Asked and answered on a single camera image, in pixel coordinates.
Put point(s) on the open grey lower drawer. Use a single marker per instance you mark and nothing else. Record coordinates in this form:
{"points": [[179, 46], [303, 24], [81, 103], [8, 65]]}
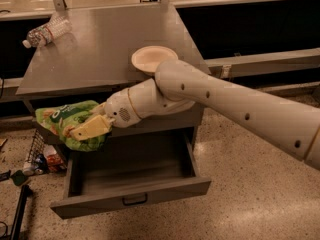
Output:
{"points": [[131, 171]]}

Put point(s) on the green rice chip bag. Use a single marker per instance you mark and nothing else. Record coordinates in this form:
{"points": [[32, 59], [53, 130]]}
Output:
{"points": [[61, 120]]}

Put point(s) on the green sponge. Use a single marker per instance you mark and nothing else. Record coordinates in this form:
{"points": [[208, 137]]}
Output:
{"points": [[19, 179]]}

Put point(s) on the black stand leg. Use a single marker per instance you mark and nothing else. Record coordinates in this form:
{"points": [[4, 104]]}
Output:
{"points": [[24, 194]]}

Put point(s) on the white paper bowl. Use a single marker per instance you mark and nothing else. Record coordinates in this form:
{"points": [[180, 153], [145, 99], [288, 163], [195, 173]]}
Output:
{"points": [[148, 58]]}

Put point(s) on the blue soda can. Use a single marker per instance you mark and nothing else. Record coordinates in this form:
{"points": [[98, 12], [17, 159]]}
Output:
{"points": [[41, 166]]}

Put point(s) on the grey drawer cabinet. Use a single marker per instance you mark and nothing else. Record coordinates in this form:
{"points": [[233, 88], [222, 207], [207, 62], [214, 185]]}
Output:
{"points": [[94, 59]]}

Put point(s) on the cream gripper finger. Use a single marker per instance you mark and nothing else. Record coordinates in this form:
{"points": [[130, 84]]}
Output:
{"points": [[91, 127], [99, 109]]}

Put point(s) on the wire basket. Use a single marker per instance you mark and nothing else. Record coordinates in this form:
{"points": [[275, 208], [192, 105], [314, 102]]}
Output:
{"points": [[37, 147]]}

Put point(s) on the orange snack packet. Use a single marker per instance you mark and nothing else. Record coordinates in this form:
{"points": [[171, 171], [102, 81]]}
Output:
{"points": [[54, 161]]}

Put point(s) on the white small bottle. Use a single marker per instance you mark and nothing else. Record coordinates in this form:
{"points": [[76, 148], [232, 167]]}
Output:
{"points": [[28, 169]]}

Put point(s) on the clear plastic water bottle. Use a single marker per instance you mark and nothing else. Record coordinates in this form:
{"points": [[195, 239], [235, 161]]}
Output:
{"points": [[42, 35]]}

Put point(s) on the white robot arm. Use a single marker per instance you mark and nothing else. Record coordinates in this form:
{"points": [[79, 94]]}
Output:
{"points": [[176, 85]]}

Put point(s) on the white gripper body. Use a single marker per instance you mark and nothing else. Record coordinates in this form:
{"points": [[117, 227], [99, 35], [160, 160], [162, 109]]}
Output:
{"points": [[118, 109]]}

